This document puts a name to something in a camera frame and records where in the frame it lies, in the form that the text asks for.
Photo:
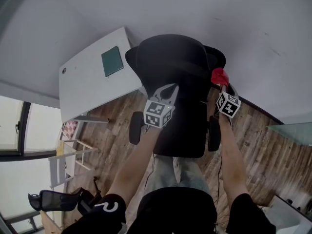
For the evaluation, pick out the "pink checkered bag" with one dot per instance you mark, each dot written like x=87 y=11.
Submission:
x=69 y=129

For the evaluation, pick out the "white table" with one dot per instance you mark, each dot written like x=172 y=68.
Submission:
x=285 y=216

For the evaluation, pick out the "white curved desk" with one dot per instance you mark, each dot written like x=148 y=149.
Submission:
x=85 y=91

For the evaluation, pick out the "red cloth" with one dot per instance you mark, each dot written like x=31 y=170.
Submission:
x=219 y=76

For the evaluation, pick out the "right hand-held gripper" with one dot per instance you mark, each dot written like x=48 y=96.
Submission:
x=229 y=105

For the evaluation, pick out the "person's black shirt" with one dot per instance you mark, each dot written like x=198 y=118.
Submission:
x=175 y=211

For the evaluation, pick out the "black mesh office chair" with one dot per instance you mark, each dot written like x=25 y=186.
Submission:
x=53 y=200

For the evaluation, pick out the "black chair headrest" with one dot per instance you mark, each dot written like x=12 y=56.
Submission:
x=170 y=47

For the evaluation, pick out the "dark green notebook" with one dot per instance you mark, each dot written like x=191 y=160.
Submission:
x=112 y=61

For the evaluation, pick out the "yellow flat board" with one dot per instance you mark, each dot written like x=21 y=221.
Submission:
x=60 y=147

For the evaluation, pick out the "person's light grey trousers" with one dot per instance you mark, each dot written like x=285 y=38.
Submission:
x=168 y=174

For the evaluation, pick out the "person's right forearm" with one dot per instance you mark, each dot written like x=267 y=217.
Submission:
x=232 y=160

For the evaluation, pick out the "black framed window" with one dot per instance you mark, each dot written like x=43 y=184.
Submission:
x=12 y=140

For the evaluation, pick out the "frosted glass door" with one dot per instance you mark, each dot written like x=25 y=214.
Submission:
x=292 y=133

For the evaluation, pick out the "person's left forearm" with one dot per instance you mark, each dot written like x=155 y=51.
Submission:
x=136 y=162

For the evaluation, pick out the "white wooden chair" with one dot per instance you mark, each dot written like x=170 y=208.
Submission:
x=59 y=167

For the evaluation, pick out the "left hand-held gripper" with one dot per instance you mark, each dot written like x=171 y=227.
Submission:
x=157 y=114

